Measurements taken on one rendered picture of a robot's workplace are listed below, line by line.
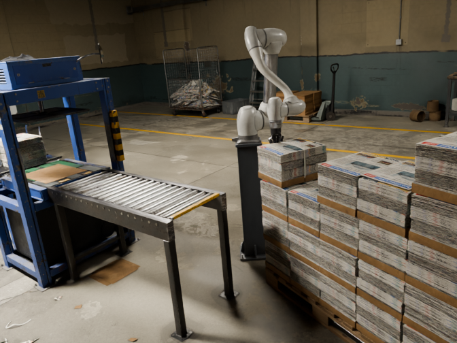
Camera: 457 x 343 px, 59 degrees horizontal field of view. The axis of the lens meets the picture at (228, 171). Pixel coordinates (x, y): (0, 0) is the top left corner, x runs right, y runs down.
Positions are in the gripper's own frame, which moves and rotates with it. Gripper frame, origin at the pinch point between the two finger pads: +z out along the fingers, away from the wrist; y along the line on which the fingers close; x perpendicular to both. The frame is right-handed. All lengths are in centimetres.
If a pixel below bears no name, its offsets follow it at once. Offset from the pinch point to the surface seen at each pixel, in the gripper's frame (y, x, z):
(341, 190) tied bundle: -18, -79, 0
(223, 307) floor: -60, -11, 96
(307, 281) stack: -19, -51, 71
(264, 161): -17.4, -8.6, -1.0
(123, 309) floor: -119, 31, 96
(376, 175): -12, -97, -11
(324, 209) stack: -18, -67, 15
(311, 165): 5.5, -30.6, 1.7
